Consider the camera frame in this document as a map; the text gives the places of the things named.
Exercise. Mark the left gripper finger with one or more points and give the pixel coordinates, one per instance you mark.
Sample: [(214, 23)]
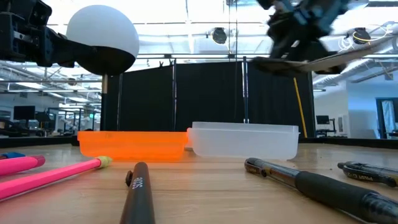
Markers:
[(59, 49)]

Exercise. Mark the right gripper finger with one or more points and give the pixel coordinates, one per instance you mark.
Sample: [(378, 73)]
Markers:
[(287, 48), (323, 50)]

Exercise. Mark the pink highlighter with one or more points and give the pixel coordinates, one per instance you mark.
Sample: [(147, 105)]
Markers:
[(18, 165)]

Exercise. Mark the pink pencil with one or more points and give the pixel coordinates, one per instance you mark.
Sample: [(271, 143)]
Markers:
[(46, 178)]

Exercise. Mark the black Pilot gel pen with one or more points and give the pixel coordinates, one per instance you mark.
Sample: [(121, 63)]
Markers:
[(367, 172)]

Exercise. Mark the black pen with rubber grip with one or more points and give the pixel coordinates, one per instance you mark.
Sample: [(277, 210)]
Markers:
[(326, 186)]

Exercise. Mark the clear plastic supply box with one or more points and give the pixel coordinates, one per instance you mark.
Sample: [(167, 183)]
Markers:
[(245, 143)]

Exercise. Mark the round black ceiling lamp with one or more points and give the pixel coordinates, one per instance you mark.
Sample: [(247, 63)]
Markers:
[(219, 35), (361, 35)]

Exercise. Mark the white globe lamp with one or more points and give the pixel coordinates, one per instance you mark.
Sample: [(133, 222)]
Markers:
[(102, 28)]

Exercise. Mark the metal stand pole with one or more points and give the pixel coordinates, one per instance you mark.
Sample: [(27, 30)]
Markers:
[(245, 93)]

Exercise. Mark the black computer monitor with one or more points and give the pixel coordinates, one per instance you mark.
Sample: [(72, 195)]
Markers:
[(24, 112), (322, 119)]

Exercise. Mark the black partition curtain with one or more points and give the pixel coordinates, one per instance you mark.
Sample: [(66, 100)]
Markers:
[(205, 96)]

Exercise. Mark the orange perforated tray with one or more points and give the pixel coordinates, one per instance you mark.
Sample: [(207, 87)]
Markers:
[(133, 146)]

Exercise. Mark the plain black pen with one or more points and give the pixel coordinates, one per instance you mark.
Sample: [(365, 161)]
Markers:
[(139, 199)]

